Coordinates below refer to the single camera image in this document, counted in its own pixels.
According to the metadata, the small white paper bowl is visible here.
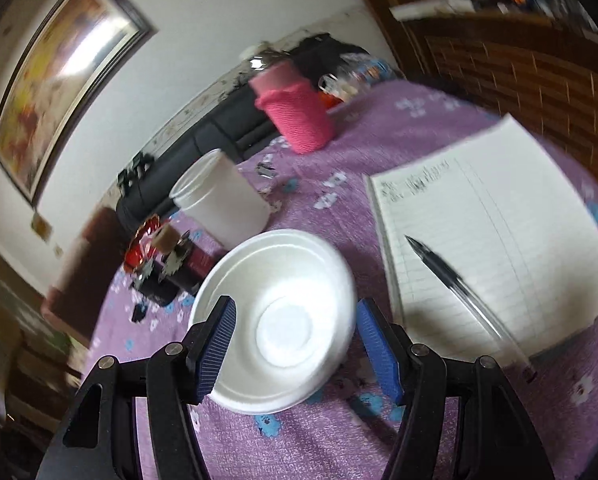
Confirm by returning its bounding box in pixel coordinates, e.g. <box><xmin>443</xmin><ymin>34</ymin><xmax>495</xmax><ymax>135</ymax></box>
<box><xmin>188</xmin><ymin>229</ymin><xmax>357</xmax><ymax>415</ymax></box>

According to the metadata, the black metal device left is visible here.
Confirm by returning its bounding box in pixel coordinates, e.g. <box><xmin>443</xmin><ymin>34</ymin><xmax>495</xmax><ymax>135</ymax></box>
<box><xmin>130</xmin><ymin>258</ymin><xmax>180</xmax><ymax>323</ymax></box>

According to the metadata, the black bottle with cork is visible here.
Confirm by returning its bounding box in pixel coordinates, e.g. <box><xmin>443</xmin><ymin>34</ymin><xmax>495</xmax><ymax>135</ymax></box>
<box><xmin>151</xmin><ymin>223</ymin><xmax>215</xmax><ymax>296</ymax></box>

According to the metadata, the black ballpoint pen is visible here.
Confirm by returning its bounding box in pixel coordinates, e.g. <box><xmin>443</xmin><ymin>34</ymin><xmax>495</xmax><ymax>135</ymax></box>
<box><xmin>404</xmin><ymin>235</ymin><xmax>537</xmax><ymax>384</ymax></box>

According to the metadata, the far red glass dish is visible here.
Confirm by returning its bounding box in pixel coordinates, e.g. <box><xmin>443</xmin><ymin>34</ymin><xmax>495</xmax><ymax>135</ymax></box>
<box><xmin>122</xmin><ymin>214</ymin><xmax>161</xmax><ymax>274</ymax></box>

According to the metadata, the white lined notebook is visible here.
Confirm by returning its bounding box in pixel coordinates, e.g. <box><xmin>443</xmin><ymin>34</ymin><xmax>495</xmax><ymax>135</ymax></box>
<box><xmin>366</xmin><ymin>118</ymin><xmax>598</xmax><ymax>364</ymax></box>

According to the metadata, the white plastic jar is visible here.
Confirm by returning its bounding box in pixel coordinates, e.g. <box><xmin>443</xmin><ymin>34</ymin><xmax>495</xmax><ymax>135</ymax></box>
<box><xmin>169</xmin><ymin>148</ymin><xmax>271</xmax><ymax>250</ymax></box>

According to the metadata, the black leather sofa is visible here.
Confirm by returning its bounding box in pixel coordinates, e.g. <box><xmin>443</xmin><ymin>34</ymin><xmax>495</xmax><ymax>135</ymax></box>
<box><xmin>116</xmin><ymin>32</ymin><xmax>367</xmax><ymax>235</ymax></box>

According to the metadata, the pink sleeved thermos bottle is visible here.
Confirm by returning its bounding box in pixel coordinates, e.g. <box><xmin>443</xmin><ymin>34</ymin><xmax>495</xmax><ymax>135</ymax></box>
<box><xmin>249</xmin><ymin>60</ymin><xmax>335</xmax><ymax>155</ymax></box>

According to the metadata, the framed horse painting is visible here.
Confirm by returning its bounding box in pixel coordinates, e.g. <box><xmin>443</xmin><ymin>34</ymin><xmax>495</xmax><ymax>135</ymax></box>
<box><xmin>0</xmin><ymin>0</ymin><xmax>155</xmax><ymax>207</ymax></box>

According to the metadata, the wooden sideboard with clutter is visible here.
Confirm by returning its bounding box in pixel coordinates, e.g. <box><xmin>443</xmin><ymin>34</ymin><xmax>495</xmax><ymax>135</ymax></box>
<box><xmin>364</xmin><ymin>0</ymin><xmax>598</xmax><ymax>180</ymax></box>

